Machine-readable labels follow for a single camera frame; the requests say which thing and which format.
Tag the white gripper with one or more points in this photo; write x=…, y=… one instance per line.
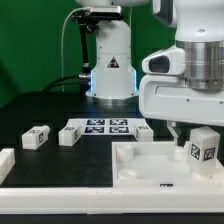
x=168, y=98

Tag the white square tabletop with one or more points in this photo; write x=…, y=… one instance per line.
x=153, y=164

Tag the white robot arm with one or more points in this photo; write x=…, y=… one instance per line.
x=196, y=26

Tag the white U-shaped fence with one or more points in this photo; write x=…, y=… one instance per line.
x=105, y=200

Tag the white sheet with markers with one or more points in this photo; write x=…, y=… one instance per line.
x=106, y=126

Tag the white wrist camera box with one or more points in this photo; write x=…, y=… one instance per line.
x=170, y=61

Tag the black camera on stand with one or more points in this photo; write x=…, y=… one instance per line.
x=88, y=19

